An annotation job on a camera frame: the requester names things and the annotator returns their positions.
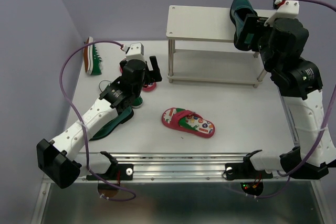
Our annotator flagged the green loafer shoe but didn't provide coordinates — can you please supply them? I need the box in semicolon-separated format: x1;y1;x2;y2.
229;0;258;51
90;106;134;141

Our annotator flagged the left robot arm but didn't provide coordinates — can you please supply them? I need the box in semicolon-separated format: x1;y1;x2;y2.
36;56;162;189

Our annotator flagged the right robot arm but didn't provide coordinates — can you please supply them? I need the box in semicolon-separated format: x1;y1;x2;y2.
235;14;335;180

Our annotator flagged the white two-tier shoe shelf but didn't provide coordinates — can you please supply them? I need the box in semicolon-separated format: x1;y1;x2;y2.
166;5;266;88

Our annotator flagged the green canvas sneaker flat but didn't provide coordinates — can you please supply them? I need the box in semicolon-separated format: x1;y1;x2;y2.
98;80;144;109

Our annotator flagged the green canvas sneaker on side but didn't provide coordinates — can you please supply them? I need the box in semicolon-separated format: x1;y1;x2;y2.
82;44;102;76

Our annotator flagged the pink flip-flop with letters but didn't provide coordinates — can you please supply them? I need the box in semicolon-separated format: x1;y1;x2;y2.
161;108;215;138

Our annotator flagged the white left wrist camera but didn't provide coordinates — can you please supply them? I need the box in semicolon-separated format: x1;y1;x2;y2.
121;42;145;62

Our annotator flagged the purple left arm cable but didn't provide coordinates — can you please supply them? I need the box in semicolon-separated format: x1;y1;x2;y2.
59;39;136;201

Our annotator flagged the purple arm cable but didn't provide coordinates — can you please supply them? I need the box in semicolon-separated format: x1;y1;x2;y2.
223;0;336;199
59;39;136;201

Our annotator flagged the aluminium table edge rail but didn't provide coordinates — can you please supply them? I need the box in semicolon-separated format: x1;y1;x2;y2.
43;152;320;183

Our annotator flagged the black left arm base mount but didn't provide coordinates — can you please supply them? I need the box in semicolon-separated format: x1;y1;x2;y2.
89;151;134;181

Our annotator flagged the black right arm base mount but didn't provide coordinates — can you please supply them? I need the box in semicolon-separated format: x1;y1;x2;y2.
222;150;273;181

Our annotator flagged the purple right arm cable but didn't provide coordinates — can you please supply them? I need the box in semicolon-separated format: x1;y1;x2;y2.
223;0;336;199

